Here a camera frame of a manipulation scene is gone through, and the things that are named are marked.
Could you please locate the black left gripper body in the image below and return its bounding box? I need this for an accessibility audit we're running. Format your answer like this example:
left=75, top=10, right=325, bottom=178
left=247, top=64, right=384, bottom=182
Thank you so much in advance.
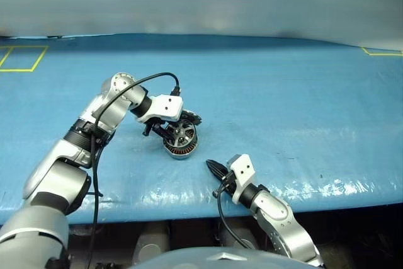
left=142, top=120, right=178, bottom=138

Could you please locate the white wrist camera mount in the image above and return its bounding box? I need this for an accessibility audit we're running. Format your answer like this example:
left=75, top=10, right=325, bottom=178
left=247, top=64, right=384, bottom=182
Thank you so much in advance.
left=135, top=94, right=184, bottom=124
left=227, top=153, right=256, bottom=204

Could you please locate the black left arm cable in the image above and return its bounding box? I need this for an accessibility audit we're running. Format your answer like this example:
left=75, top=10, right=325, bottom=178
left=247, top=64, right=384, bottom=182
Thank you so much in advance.
left=86, top=72, right=182, bottom=269

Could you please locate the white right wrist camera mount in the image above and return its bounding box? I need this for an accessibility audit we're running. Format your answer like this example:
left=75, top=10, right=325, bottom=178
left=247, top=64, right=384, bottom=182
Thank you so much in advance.
left=227, top=153, right=256, bottom=204

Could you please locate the motor housing with copper windings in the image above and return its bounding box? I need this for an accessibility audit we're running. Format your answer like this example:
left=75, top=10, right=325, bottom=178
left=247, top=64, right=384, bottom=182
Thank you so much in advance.
left=162, top=120, right=200, bottom=161

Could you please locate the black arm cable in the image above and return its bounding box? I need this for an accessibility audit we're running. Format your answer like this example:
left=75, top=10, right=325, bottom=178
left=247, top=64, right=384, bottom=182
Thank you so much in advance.
left=212, top=188, right=250, bottom=249
left=86, top=72, right=182, bottom=269

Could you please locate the grey robot torso with emblem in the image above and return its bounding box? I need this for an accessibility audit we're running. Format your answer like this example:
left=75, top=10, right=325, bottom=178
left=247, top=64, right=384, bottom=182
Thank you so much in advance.
left=132, top=248, right=303, bottom=269

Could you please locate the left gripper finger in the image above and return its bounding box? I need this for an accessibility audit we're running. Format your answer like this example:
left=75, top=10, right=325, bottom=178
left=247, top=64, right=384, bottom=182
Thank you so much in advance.
left=162, top=123, right=181, bottom=141

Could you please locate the silver spoked rotor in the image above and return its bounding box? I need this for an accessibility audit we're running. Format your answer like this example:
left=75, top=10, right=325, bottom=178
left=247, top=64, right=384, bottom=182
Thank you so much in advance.
left=166, top=122, right=196, bottom=149

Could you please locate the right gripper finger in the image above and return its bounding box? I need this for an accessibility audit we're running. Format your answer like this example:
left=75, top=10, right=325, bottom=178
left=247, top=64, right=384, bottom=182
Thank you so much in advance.
left=207, top=168, right=229, bottom=183
left=205, top=159, right=227, bottom=176

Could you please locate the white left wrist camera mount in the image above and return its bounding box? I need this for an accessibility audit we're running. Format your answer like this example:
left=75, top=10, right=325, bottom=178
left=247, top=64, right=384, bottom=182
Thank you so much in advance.
left=135, top=94, right=184, bottom=124

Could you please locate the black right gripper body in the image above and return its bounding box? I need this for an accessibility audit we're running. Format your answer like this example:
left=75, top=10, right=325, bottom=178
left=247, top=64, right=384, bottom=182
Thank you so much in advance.
left=213, top=171, right=241, bottom=198

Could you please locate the dark rounded grey shape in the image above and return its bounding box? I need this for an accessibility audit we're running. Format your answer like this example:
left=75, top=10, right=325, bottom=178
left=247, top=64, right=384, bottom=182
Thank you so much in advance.
left=219, top=220, right=263, bottom=249
left=135, top=222, right=171, bottom=258

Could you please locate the blue plastic table cover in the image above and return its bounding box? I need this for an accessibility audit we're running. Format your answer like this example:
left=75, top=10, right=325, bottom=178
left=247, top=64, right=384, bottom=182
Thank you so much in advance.
left=0, top=32, right=403, bottom=226

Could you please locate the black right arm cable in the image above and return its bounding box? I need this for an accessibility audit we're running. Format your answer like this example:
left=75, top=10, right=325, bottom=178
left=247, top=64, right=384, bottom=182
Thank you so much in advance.
left=212, top=188, right=250, bottom=249

